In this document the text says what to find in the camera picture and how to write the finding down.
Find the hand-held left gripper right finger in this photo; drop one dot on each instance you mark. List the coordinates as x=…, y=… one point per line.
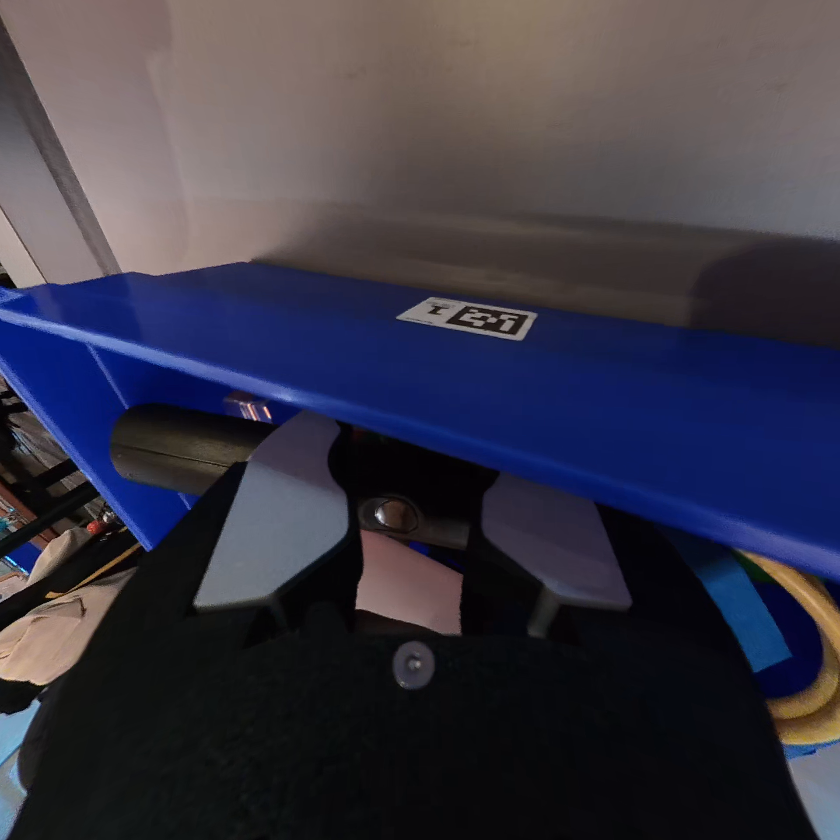
x=558, y=551

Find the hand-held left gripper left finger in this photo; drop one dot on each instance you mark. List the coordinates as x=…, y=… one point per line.
x=275, y=518

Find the blue plastic bin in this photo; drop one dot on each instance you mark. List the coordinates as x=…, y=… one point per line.
x=459, y=380

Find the black part metal button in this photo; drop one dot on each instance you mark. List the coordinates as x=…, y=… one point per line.
x=390, y=513

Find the black cylinder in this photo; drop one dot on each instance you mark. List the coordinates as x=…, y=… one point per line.
x=177, y=446

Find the blue black whiteboard eraser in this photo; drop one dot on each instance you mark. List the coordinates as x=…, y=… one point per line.
x=748, y=617

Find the beige cloth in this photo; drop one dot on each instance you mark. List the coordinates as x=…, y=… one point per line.
x=59, y=623

